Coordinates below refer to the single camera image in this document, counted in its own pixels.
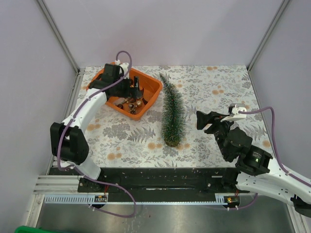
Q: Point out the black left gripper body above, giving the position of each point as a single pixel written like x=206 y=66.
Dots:
x=124 y=90

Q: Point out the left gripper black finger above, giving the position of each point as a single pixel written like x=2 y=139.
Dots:
x=136 y=82
x=138 y=93

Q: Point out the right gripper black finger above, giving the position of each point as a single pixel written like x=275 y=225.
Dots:
x=201 y=125
x=204 y=119

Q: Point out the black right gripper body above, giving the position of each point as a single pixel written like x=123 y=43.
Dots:
x=220 y=128

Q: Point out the small green christmas tree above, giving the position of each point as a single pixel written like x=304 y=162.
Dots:
x=173 y=124

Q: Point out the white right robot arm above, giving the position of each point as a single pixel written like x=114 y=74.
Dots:
x=256 y=170

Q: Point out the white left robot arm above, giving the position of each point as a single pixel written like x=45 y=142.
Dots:
x=68 y=141

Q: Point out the orange plastic bin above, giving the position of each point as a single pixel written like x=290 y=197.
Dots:
x=148 y=97

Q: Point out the brown pine cone ornament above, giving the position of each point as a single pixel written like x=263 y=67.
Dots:
x=132 y=108

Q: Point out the floral patterned table mat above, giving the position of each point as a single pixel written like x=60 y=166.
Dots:
x=115 y=140

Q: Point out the green plastic object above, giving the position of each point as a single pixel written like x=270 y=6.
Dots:
x=27 y=229

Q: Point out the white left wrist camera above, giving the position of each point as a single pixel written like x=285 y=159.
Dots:
x=124 y=67

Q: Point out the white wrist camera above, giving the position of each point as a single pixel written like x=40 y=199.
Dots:
x=124 y=67
x=236 y=111

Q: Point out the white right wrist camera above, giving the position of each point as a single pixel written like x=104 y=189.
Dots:
x=236 y=111

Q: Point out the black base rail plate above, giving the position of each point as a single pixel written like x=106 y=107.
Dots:
x=201 y=179

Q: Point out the white slotted cable duct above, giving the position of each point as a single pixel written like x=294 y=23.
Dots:
x=108 y=199

